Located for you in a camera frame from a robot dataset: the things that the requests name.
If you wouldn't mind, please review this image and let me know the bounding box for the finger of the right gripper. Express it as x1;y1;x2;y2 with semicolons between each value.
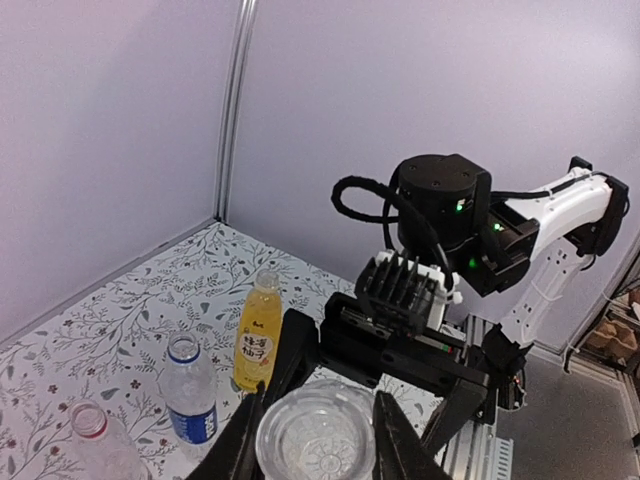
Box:
262;309;319;405
421;379;488;452

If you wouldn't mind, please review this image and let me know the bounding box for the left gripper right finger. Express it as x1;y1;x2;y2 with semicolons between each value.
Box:
372;391;450;480

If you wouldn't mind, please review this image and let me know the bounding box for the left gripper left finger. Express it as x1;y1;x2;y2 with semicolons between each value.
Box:
187;382;265;480

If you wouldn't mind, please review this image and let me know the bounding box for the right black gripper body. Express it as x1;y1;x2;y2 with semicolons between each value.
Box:
318;293;490;399

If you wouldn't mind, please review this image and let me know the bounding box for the yellow juice bottle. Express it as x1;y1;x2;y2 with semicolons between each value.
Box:
233;269;283;393

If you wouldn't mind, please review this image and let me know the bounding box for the clear plastic bottle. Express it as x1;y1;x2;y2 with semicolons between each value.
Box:
255;380;376;480

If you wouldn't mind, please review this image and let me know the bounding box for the Pepsi bottle blue label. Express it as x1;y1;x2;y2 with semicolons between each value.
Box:
159;331;218;463

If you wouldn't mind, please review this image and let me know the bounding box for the red-capped clear bottle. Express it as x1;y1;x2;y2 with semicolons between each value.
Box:
69;399;152;480

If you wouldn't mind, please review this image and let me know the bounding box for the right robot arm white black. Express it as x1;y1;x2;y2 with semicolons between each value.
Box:
263;154;630;453

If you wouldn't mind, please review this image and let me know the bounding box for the aluminium front rail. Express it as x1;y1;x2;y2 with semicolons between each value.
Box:
434;314;516;480

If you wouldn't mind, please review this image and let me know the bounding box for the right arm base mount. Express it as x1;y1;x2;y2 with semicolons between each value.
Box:
464;314;531;425

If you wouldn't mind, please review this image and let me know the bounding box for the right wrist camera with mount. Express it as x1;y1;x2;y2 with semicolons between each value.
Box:
355;250;463;337

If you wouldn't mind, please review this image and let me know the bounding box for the right black camera cable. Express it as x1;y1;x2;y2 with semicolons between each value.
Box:
331;174;451;271

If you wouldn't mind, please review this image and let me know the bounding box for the right aluminium corner post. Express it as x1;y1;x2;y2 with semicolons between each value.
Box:
213;0;259;223

